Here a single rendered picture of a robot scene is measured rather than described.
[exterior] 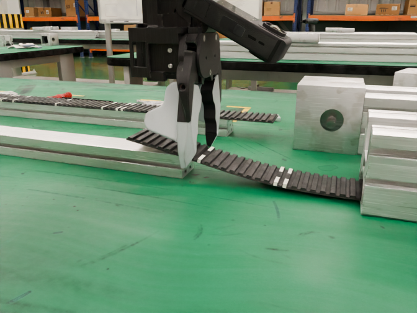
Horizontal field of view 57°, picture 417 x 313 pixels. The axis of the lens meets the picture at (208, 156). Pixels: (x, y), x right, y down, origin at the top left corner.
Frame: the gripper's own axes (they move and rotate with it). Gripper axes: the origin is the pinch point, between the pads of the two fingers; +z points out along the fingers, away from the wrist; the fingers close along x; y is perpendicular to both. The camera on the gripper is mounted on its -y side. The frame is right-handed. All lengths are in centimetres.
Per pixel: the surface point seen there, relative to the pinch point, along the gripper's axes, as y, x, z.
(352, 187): -17.1, 0.2, 2.5
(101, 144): 13.4, 1.4, 0.4
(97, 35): 256, -354, 0
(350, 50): -17, -159, -2
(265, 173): -7.7, 0.1, 2.2
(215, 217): -4.7, 9.8, 3.4
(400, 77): -24.4, -33.9, -5.2
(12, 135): 27.5, 1.7, 0.4
